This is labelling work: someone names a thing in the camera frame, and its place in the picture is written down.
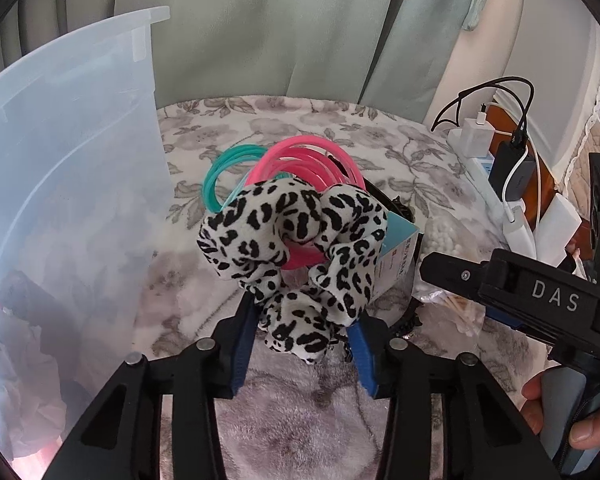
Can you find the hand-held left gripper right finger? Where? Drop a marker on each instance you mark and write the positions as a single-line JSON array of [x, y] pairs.
[[365, 357]]

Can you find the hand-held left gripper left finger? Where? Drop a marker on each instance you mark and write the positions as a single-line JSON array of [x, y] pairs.
[[244, 347]]

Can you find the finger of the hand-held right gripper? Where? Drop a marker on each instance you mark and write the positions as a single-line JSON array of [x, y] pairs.
[[455, 275]]

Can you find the leopard print scrunchie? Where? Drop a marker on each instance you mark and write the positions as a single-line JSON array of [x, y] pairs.
[[260, 230]]

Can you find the clear plastic storage container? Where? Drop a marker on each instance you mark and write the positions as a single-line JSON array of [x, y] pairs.
[[80, 160]]

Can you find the person's right hand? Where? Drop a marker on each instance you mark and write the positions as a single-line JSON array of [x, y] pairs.
[[597, 422]]

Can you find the bag of cotton swabs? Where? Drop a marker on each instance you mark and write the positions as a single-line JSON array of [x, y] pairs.
[[452, 312]]

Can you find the bag of white beads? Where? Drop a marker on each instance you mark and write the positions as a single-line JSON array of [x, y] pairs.
[[450, 237]]

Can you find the light blue carton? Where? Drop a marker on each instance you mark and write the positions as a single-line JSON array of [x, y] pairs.
[[399, 247]]

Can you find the white block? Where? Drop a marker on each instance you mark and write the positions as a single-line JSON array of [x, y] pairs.
[[557, 227]]

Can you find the white plug adapter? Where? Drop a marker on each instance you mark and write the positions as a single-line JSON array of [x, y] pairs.
[[519, 232]]

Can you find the black hair band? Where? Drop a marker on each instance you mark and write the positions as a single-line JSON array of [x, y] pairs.
[[387, 200]]

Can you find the white power strip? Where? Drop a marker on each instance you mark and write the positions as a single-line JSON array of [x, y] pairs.
[[475, 170]]

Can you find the black charger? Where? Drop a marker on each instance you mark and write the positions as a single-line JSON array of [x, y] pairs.
[[510, 172]]

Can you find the white charger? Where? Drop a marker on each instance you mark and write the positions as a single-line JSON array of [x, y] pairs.
[[476, 137]]

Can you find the quilted cloth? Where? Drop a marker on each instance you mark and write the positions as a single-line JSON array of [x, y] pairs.
[[597, 110]]

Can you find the pink and teal plastic spring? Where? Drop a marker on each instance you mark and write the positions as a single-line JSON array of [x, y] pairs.
[[300, 160]]

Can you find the crumpled plastic bag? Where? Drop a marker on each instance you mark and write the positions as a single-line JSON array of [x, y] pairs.
[[40, 410]]

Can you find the dark item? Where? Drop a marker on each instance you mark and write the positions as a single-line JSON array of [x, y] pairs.
[[27, 305]]

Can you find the floral blanket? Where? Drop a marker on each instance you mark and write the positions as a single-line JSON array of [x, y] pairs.
[[290, 125]]

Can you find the pale green curtain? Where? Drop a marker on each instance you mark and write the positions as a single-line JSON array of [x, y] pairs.
[[280, 25]]

